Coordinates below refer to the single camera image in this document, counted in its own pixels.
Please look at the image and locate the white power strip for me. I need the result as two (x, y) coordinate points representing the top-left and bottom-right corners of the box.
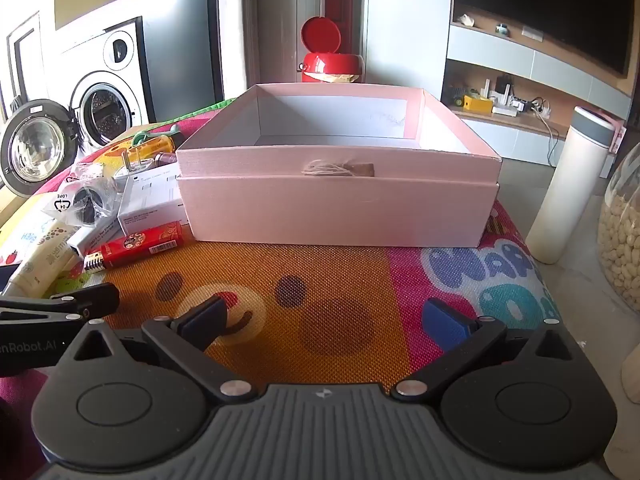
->
(492, 101), (552, 119)

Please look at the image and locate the white charger plug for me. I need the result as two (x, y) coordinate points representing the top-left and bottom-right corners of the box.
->
(114, 150), (152, 182)

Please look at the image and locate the green plastic clip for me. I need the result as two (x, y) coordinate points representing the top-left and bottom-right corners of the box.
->
(132, 125), (181, 146)

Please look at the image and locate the pink cardboard box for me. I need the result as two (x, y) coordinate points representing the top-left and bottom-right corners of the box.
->
(175, 84), (502, 249)

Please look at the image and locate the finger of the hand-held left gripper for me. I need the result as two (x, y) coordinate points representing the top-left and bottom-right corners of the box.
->
(0, 282), (121, 333)

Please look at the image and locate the yellow bottle with black cap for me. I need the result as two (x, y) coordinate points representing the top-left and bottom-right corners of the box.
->
(131, 135), (177, 162)

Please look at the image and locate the colourful printed mat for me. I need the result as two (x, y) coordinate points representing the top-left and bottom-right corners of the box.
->
(0, 100), (562, 413)

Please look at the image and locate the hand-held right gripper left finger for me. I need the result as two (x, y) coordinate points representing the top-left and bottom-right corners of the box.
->
(74, 295), (253, 403)

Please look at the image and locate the white cream tube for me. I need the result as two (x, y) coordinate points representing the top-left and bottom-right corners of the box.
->
(0, 227), (83, 296)

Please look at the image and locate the red tube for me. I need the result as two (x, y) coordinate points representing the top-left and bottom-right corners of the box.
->
(82, 221), (185, 274)

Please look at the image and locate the white thermos bottle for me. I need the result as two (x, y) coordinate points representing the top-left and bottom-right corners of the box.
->
(526, 106), (615, 264)

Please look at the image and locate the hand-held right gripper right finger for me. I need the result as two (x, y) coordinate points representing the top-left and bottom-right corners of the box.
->
(391, 299), (574, 402)

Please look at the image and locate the small white carton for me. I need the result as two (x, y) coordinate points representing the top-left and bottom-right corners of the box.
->
(70, 220), (126, 261)

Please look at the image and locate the clear plastic bag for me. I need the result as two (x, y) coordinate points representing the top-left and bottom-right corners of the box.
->
(47, 162), (124, 229)

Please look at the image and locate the television cabinet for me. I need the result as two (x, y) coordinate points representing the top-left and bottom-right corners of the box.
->
(442, 20), (626, 167)

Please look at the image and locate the silver washing machine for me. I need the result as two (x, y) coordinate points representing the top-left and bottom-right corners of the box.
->
(0, 17), (151, 199)

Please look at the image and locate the flat white carton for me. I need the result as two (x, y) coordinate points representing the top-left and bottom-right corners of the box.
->
(118, 170), (189, 234)

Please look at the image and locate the black television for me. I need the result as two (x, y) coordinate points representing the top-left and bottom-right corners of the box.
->
(452, 0), (634, 79)

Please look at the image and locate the red trash can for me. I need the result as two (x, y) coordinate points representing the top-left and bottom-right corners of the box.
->
(299, 16), (365, 84)

